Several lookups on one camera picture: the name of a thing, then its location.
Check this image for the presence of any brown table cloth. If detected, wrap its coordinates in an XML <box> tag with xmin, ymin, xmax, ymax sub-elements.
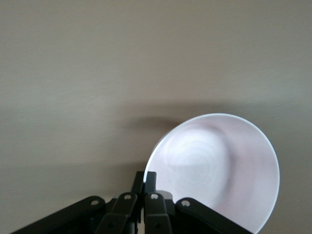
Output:
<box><xmin>0</xmin><ymin>0</ymin><xmax>312</xmax><ymax>234</ymax></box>

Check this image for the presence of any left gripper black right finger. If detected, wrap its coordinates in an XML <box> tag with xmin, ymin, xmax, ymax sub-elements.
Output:
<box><xmin>144</xmin><ymin>171</ymin><xmax>251</xmax><ymax>234</ymax></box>

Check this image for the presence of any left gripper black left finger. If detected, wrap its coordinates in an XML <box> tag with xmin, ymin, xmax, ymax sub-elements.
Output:
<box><xmin>11</xmin><ymin>171</ymin><xmax>145</xmax><ymax>234</ymax></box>

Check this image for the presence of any pink bowl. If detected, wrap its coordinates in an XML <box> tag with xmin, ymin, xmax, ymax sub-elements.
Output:
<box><xmin>145</xmin><ymin>113</ymin><xmax>280</xmax><ymax>234</ymax></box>

